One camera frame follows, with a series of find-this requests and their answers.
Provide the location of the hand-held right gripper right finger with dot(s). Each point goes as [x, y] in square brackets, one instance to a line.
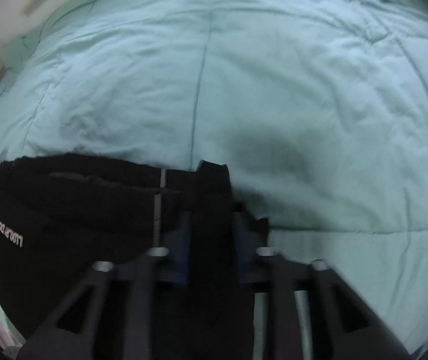
[243, 249]

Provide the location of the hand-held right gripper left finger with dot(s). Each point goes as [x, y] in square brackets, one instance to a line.
[183, 247]

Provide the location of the black hooded jacket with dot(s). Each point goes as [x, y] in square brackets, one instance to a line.
[86, 213]

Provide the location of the teal quilt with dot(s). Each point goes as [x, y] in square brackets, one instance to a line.
[274, 101]

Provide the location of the wooden window sill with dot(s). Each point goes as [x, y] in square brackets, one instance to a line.
[35, 3]

